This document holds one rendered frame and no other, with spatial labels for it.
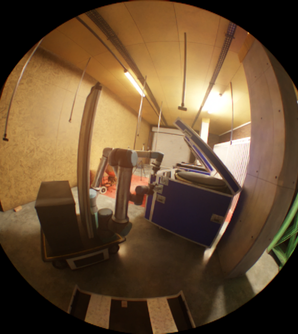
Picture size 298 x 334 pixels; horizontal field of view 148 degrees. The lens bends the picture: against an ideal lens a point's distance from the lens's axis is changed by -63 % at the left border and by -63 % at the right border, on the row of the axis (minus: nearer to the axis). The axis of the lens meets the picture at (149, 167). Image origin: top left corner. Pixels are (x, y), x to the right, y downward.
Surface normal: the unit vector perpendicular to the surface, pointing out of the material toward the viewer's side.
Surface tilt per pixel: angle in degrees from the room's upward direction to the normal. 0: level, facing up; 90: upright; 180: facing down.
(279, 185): 80
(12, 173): 90
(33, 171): 90
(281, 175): 97
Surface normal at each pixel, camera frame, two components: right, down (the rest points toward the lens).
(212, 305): 0.14, -0.98
